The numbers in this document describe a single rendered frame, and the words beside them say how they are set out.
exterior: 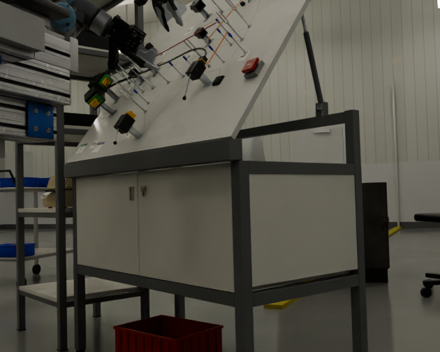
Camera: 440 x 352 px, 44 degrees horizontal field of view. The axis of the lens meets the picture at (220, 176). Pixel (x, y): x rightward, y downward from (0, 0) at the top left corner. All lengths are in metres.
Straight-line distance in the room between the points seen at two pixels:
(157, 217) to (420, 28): 10.12
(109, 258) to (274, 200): 0.87
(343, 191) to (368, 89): 9.63
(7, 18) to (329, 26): 11.06
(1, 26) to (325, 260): 1.26
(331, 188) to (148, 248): 0.70
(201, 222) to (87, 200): 0.83
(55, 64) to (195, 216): 0.68
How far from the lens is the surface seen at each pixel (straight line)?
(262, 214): 1.67
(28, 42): 1.18
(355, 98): 11.58
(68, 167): 2.54
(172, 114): 2.01
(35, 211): 2.91
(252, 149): 6.51
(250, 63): 1.77
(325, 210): 1.89
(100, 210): 2.35
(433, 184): 11.26
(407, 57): 11.60
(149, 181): 2.01
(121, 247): 2.20
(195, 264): 1.80
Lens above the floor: 0.69
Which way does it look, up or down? 2 degrees up
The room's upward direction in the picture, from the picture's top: 2 degrees counter-clockwise
